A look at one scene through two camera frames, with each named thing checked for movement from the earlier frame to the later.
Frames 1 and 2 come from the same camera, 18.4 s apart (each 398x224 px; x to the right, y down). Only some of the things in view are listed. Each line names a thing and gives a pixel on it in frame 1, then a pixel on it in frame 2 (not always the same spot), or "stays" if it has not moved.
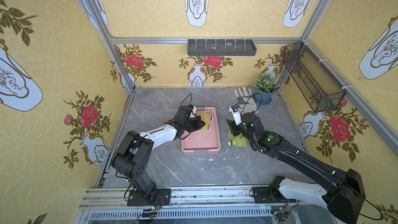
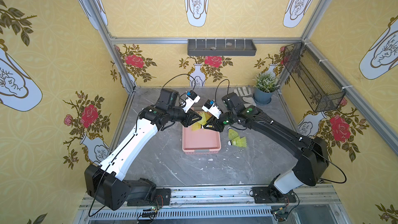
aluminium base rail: (110, 205) stays
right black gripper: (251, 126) → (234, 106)
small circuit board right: (280, 214) stays
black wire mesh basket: (320, 89) stays
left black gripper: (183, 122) → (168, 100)
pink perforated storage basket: (203, 142) stays
